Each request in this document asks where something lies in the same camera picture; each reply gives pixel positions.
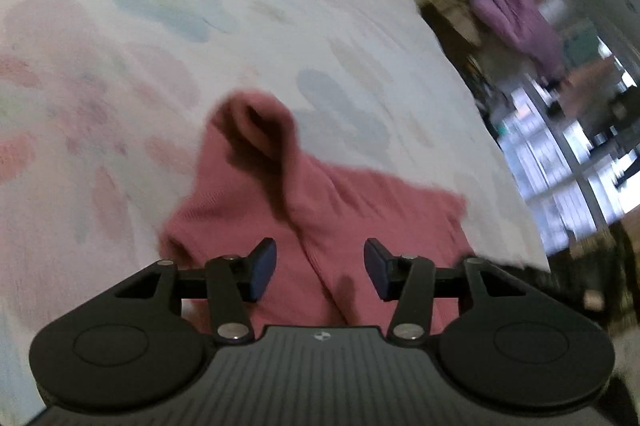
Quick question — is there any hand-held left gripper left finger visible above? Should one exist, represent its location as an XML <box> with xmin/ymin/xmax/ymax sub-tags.
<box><xmin>95</xmin><ymin>237</ymin><xmax>278</xmax><ymax>347</ymax></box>

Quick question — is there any floral fleece blanket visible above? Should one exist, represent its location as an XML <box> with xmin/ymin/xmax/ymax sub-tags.
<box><xmin>0</xmin><ymin>0</ymin><xmax>551</xmax><ymax>422</ymax></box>

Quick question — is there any purple hanging garment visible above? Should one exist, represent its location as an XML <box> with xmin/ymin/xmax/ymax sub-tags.
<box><xmin>470</xmin><ymin>0</ymin><xmax>566</xmax><ymax>80</ymax></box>

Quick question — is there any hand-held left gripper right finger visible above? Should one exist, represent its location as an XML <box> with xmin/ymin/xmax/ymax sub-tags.
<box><xmin>364</xmin><ymin>237</ymin><xmax>548</xmax><ymax>347</ymax></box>

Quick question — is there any window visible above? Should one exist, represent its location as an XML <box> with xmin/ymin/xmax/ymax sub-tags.
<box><xmin>492</xmin><ymin>51</ymin><xmax>640</xmax><ymax>252</ymax></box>

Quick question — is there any pink turtleneck sweater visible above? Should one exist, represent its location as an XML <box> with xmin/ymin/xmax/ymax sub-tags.
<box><xmin>159</xmin><ymin>91</ymin><xmax>476</xmax><ymax>337</ymax></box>

